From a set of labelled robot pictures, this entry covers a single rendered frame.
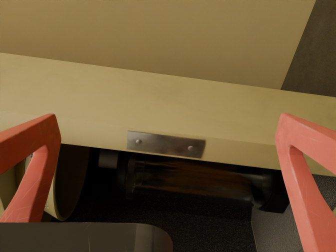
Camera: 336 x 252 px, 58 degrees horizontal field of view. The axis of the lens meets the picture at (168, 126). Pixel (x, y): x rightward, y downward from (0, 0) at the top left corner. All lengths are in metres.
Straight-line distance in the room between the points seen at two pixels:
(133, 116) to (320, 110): 0.21
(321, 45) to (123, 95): 0.40
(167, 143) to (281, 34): 0.49
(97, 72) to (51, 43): 0.40
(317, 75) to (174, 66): 0.30
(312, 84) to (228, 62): 0.20
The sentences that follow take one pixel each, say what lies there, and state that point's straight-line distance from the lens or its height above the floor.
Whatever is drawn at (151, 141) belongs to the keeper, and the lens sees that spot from 0.28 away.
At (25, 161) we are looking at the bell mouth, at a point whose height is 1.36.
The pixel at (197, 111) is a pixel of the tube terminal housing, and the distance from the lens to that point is 0.30.
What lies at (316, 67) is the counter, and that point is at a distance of 0.61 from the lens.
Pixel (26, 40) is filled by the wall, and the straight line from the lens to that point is 0.77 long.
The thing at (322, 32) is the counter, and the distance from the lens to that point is 0.62.
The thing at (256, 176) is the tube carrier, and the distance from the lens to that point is 0.43.
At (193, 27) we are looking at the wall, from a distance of 0.68.
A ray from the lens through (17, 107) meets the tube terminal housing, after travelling 0.30.
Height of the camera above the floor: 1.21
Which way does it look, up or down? 2 degrees down
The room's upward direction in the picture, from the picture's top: 83 degrees counter-clockwise
